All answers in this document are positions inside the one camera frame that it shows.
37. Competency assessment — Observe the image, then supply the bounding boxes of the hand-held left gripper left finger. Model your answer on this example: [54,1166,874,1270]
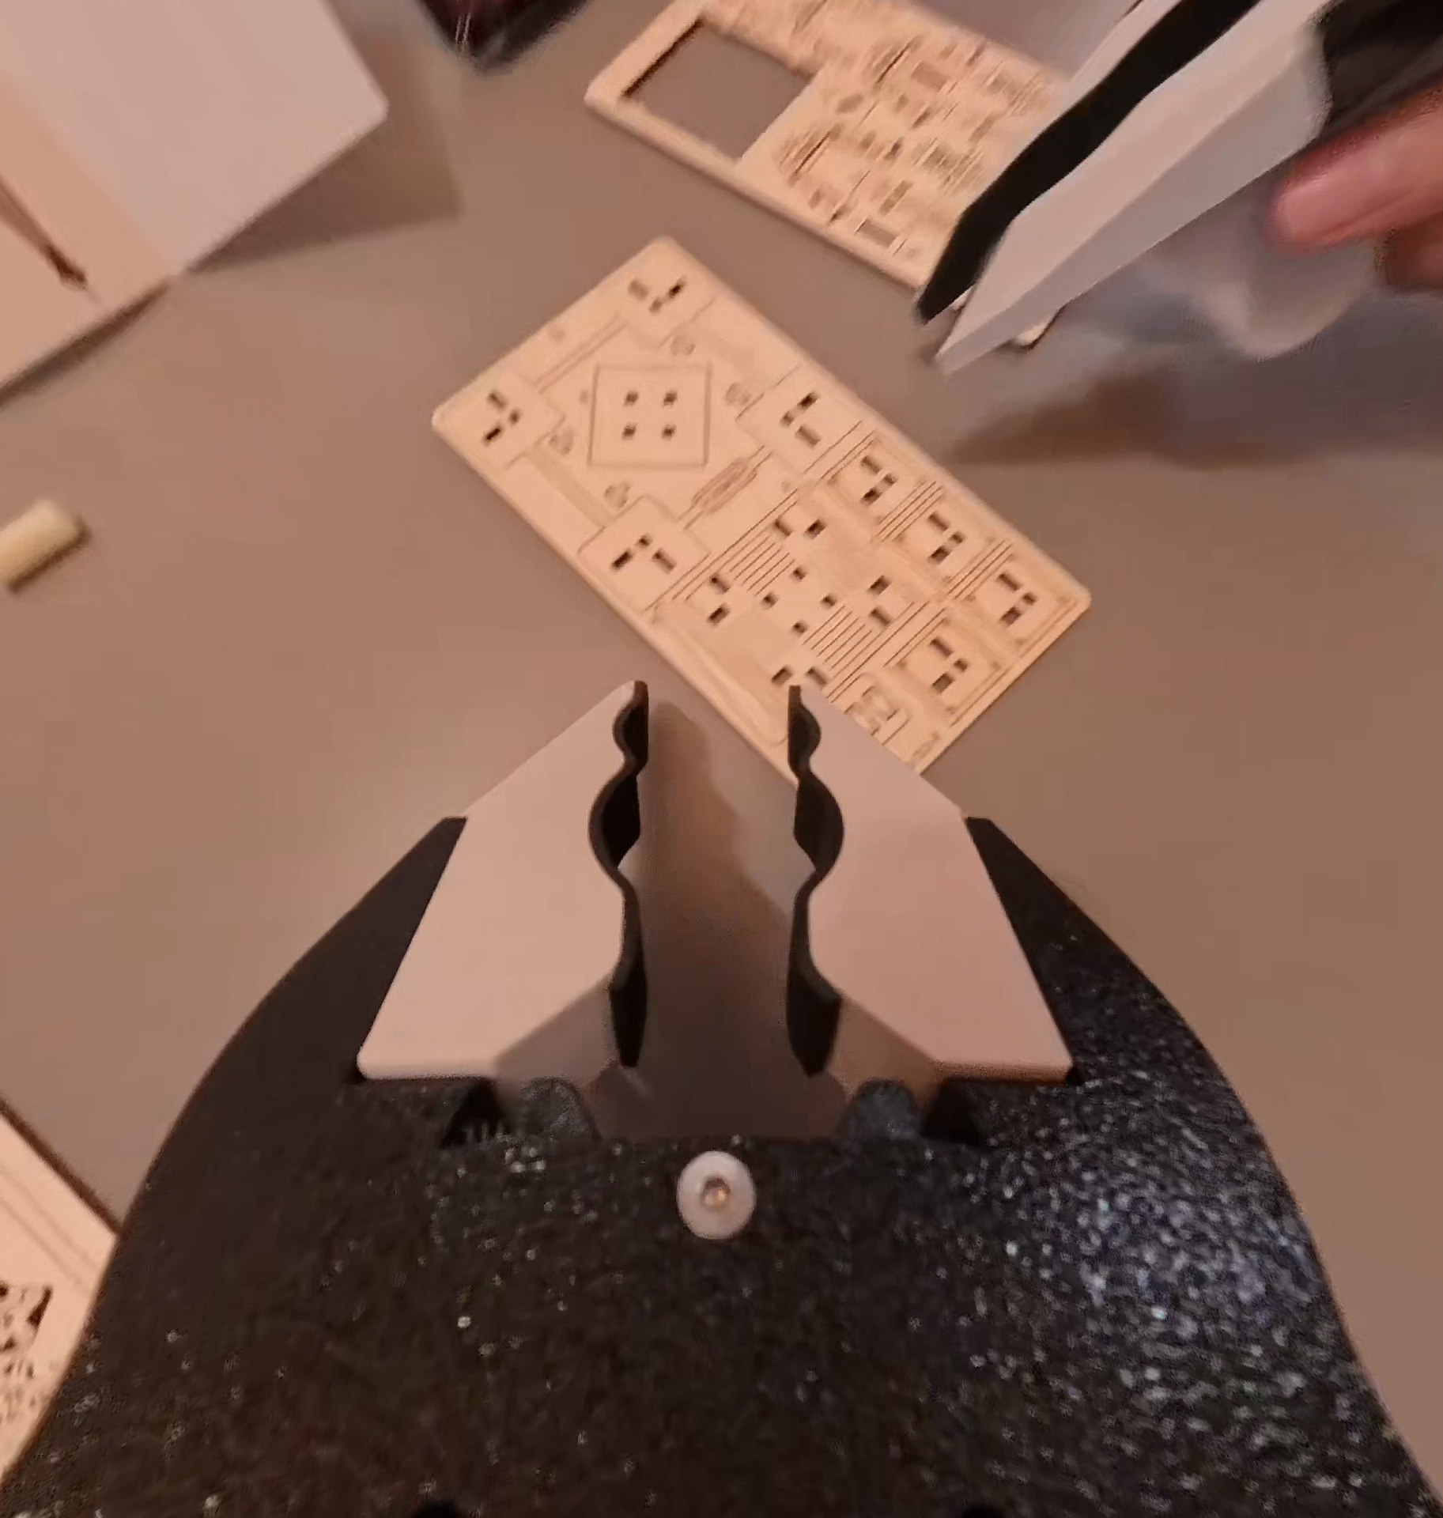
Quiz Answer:
[357,679,654,1093]

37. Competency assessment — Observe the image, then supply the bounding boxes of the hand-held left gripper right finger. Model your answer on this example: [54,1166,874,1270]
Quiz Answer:
[786,683,1078,1103]

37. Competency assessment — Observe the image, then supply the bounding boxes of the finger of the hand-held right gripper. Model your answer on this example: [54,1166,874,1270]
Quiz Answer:
[917,0,1388,373]
[1056,0,1208,112]

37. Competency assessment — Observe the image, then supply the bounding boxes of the wooden puzzle sheet square holes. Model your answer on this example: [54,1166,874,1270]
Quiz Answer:
[432,236,1091,773]

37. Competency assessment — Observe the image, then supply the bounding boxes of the lace-pattern wooden puzzle sheet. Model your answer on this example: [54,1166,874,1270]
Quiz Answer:
[0,1068,117,1509]

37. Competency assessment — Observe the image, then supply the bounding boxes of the person's right hand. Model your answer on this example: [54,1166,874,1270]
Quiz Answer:
[1273,60,1443,300]

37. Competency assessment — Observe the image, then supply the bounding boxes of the wooden puzzle sheet rectangular cut-out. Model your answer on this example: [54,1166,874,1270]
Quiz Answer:
[585,0,1079,292]

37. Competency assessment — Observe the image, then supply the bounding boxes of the small cream cylinder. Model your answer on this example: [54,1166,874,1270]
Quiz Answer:
[0,499,89,591]

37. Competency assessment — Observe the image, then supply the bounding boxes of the folded paper instruction sheet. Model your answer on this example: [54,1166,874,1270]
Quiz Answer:
[0,0,391,417]

